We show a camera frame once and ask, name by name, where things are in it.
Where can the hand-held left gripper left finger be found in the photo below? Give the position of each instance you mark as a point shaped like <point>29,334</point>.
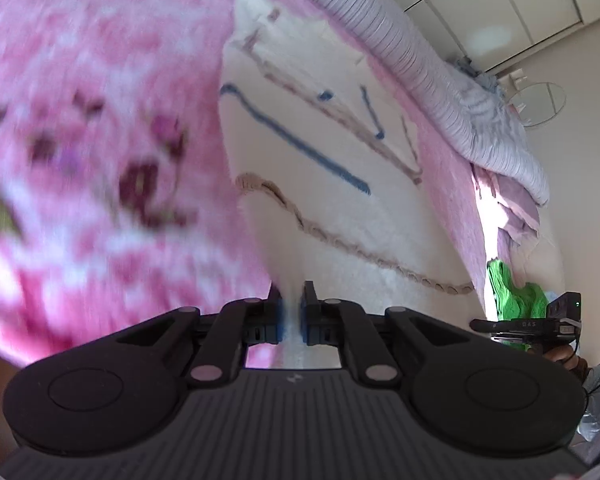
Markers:
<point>278,320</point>

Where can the oval mirror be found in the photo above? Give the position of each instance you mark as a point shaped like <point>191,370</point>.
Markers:
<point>540,102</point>

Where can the pink floral blanket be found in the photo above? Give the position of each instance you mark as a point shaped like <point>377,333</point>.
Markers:
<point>105,35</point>

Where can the person's right hand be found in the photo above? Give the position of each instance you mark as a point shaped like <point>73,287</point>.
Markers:
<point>560,356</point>

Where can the grey striped quilt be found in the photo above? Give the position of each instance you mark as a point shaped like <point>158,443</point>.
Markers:
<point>405,35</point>

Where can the blue grey cloth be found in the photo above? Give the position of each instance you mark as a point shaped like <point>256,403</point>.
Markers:
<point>472,67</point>

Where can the white knit sweater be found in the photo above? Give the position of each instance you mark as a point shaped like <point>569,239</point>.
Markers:
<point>305,170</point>

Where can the cream wardrobe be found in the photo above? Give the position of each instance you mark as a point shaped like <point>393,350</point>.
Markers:
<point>480,0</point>

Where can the small white shelf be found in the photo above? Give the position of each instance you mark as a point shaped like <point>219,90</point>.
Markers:
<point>515,78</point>

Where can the green knit sweater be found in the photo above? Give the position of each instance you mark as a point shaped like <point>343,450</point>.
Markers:
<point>505,295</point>

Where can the lilac pillow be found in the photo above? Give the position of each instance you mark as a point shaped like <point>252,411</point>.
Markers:
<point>515,210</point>

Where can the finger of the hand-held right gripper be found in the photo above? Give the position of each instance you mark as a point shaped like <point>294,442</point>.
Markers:
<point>485,325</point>

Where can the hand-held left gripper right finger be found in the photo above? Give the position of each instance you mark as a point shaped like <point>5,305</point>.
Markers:
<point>308,320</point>

